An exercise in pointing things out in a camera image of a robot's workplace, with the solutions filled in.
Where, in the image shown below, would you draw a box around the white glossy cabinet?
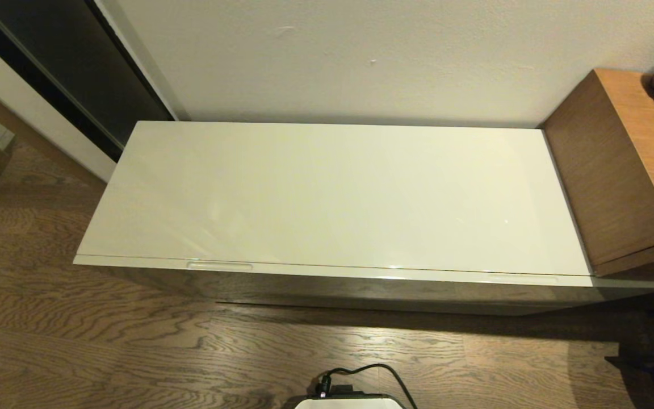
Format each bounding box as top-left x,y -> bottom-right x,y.
72,119 -> 654,316

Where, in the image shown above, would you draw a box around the white cabinet drawer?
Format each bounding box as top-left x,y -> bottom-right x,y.
72,254 -> 654,316

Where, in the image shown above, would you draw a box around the black stand legs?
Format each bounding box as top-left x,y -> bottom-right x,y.
604,311 -> 654,409

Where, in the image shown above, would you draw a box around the brown wooden side cabinet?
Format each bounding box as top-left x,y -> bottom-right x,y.
543,68 -> 654,279

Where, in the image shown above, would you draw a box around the dark sliding door panel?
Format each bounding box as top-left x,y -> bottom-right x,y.
0,0 -> 175,163

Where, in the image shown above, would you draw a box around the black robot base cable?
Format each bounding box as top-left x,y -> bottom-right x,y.
313,363 -> 418,409

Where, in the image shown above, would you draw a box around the white black robot base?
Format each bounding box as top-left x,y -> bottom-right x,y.
292,384 -> 408,409

